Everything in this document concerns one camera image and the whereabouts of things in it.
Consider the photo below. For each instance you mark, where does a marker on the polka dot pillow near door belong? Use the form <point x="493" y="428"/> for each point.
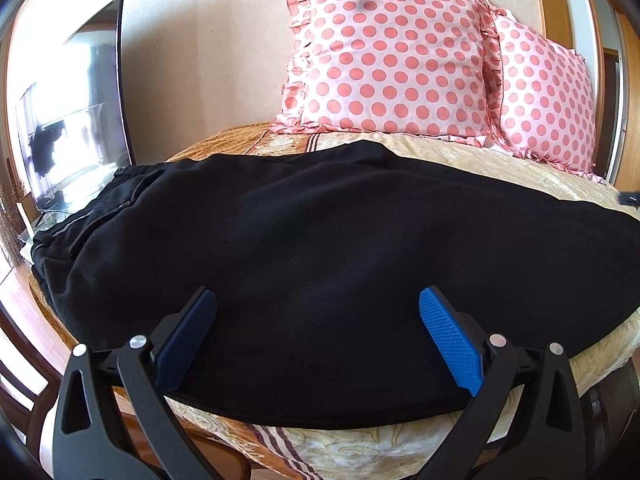
<point x="539" y="96"/>

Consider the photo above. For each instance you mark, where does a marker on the wooden wall panel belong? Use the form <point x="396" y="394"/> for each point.
<point x="556" y="22"/>

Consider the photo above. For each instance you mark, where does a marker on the cream yellow bedspread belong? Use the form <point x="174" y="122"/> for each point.
<point x="388" y="452"/>

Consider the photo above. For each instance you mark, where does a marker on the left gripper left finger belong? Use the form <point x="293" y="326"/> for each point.
<point x="178" y="337"/>

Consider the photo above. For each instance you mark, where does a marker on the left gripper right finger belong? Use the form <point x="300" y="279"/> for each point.
<point x="460" y="341"/>

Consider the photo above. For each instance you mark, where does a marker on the wooden door frame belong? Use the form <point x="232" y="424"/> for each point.
<point x="617" y="158"/>

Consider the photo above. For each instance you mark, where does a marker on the black pants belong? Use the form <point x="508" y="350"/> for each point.
<point x="317" y="262"/>

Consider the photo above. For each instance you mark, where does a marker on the dark wooden chair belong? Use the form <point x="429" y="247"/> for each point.
<point x="29" y="385"/>

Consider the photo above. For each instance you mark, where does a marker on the polka dot pillow near window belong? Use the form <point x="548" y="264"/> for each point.
<point x="390" y="66"/>

